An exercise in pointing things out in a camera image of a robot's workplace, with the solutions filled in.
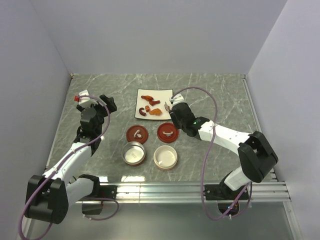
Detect metal serving tongs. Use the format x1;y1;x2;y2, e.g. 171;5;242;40
164;102;171;112

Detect orange fried cutlet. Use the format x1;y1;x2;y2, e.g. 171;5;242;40
149;108;163;116

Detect red-brown drumstick piece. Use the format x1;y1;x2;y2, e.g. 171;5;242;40
149;100;161;106

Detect curved red sausage piece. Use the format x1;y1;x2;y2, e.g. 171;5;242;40
138;107;147;117

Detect red-brown chicken wing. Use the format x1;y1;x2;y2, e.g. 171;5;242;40
141;95;154;102

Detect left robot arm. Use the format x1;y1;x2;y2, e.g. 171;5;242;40
23;91;117;224

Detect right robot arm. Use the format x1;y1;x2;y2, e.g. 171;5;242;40
169;101;279;200

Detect right red container lid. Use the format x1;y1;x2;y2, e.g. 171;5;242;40
157;122;179;143

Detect red container lid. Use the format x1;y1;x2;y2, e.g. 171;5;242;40
157;122;179;143
126;125;149;144

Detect white square plate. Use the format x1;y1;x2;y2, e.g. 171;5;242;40
134;88;173;121

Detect white round container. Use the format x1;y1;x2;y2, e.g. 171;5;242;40
153;145;178;171

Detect left red container lid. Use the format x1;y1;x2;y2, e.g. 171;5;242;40
126;125;149;144

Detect metal round container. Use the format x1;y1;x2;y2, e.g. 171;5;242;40
121;141;146;166

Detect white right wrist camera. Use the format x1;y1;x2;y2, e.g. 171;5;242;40
170;93;186;107

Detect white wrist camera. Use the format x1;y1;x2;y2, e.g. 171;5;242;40
170;93;186;107
74;89;98;108

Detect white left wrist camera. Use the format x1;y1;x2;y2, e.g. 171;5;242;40
74;89;98;108

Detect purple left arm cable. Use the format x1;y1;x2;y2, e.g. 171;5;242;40
18;94;120;240

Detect aluminium frame rail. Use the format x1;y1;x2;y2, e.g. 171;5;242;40
72;181;292;205

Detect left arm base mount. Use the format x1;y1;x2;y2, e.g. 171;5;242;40
80;185;120;221

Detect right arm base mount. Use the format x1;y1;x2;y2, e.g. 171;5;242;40
203;183;253;219

